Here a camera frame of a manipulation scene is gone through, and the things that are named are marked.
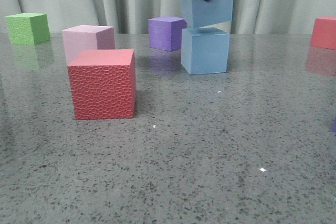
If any light blue foam cube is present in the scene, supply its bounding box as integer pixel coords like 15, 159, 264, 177
181, 27, 230, 74
181, 0, 233, 28

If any dark purple foam cube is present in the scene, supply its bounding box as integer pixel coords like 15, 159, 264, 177
148, 17, 187, 51

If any smooth red foam cube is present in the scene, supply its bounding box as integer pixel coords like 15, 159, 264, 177
310, 16, 336, 50

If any pink foam cube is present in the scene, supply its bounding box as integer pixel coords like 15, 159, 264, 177
62, 25, 115, 63

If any textured red foam cube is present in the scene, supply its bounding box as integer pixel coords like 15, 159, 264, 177
68, 49, 137, 120

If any green foam cube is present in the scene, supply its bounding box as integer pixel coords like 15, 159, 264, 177
5, 13, 50, 45

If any light purple foam cube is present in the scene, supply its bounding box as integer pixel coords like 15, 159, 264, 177
332, 118, 336, 132

